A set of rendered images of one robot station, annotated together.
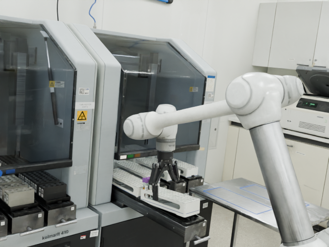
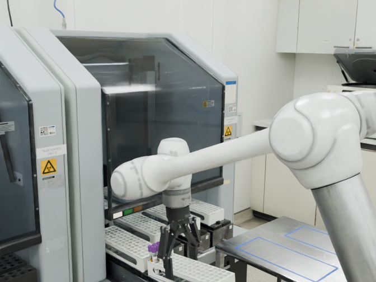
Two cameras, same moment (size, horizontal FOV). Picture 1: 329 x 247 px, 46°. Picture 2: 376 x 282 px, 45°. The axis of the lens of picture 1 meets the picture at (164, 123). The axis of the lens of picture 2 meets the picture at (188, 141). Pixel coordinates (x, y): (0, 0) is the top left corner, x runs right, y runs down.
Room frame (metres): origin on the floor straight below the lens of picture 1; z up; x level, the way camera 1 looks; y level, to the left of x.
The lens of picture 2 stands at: (0.39, 0.00, 1.57)
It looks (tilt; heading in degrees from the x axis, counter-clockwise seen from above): 12 degrees down; 358
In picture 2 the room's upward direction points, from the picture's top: 1 degrees clockwise
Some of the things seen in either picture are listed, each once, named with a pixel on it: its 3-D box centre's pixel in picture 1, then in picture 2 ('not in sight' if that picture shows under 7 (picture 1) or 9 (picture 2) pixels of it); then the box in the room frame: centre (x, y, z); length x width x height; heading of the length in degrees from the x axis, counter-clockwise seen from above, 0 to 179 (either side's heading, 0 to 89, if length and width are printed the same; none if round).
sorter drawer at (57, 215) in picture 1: (31, 190); not in sight; (1.82, 0.62, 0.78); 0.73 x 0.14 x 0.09; 44
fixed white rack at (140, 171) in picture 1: (136, 173); (140, 228); (2.10, 0.13, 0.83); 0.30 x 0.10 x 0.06; 44
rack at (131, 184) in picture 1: (127, 183); (126, 248); (1.92, 0.16, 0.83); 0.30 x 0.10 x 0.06; 44
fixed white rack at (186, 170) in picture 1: (175, 166); (192, 209); (2.31, -0.09, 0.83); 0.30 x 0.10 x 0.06; 44
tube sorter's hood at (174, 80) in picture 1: (138, 91); (131, 113); (2.26, 0.17, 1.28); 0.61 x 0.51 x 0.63; 134
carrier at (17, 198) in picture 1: (20, 197); not in sight; (1.54, 0.57, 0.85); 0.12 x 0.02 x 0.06; 134
